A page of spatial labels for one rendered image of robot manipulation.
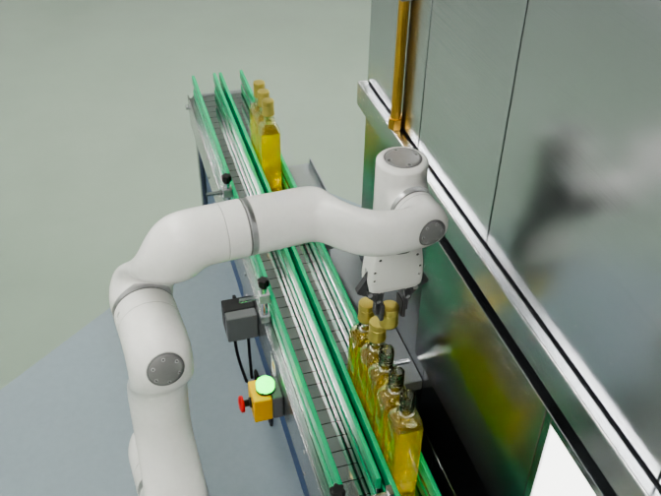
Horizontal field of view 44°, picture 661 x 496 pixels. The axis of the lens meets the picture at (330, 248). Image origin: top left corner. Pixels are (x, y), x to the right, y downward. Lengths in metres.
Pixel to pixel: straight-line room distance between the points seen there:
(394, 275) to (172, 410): 0.44
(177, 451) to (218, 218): 0.46
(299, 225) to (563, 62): 0.44
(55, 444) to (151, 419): 0.84
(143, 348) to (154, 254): 0.14
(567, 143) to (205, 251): 0.53
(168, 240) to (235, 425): 1.05
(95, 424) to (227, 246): 1.12
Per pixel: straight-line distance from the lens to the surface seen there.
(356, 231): 1.22
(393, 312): 1.48
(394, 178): 1.27
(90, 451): 2.19
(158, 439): 1.45
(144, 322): 1.26
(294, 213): 1.23
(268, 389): 1.89
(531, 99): 1.22
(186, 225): 1.19
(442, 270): 1.54
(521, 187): 1.27
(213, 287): 2.56
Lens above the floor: 2.42
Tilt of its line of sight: 38 degrees down
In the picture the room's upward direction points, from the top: 1 degrees clockwise
